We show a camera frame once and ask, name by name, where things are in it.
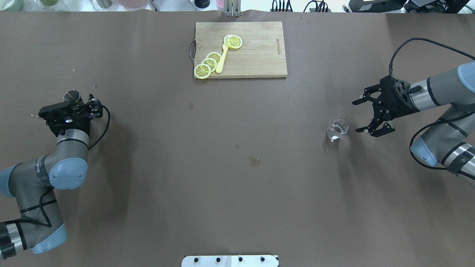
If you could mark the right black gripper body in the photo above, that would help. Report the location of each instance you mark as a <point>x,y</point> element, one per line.
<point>396,105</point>

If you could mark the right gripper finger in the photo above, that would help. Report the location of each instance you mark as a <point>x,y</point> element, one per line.
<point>366,96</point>
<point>381,124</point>

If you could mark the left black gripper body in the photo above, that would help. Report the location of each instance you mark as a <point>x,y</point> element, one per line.
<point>80,124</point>

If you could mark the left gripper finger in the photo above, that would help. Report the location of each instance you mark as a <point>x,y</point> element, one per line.
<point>92,114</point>
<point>93,104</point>

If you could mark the steel jigger shaker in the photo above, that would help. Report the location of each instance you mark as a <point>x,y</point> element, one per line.
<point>73,97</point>

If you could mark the clear glass measuring cup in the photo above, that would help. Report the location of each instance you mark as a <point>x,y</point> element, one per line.
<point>337,129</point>

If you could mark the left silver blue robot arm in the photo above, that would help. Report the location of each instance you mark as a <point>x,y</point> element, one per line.
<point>41,227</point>

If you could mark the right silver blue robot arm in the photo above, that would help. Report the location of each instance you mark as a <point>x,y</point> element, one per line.
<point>440,145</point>

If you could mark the green cup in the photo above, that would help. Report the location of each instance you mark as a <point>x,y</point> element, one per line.
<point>11,5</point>

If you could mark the pink cup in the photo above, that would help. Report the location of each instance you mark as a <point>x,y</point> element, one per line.
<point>219,4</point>

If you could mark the pink bowl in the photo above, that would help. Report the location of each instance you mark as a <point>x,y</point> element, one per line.
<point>131,3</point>

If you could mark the wooden cutting board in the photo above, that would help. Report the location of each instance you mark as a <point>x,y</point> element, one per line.
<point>262,54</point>

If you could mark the middle lemon slice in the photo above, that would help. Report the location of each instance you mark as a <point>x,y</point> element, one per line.
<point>212,63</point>

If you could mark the upper lemon slice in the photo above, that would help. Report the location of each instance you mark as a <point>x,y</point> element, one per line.
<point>214,55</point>

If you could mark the black orange usb hub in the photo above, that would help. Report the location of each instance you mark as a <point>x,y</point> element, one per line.
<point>281,6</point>

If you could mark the black thermos bottle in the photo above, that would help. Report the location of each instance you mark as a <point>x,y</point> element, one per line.
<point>201,4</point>

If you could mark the lemon slice on fork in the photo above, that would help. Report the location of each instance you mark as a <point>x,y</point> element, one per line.
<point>233,41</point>

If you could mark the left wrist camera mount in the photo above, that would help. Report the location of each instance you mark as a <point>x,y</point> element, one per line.
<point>46,112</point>

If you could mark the lemon slice near handle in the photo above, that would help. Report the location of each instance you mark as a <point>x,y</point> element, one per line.
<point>202,71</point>

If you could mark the aluminium frame post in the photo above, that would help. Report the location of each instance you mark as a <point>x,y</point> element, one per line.
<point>232,8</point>

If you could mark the white pedestal base plate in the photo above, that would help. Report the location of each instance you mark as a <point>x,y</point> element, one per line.
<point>231,261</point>

